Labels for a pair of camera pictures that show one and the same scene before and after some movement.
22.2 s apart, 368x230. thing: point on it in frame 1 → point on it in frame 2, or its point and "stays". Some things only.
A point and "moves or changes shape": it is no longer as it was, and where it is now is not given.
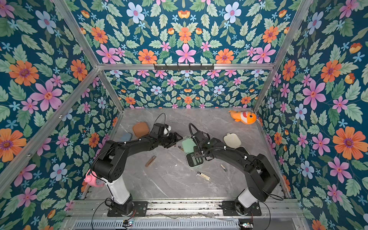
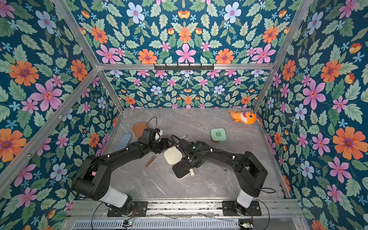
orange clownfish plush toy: x=247 y=117 stays
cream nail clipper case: x=232 y=140 → x=173 y=155
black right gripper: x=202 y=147 → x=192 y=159
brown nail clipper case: x=141 y=129 stays
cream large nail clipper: x=202 y=175 → x=191 y=172
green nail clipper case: x=191 y=160 moves or changes shape
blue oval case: x=126 y=137 stays
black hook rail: x=184 y=67 stays
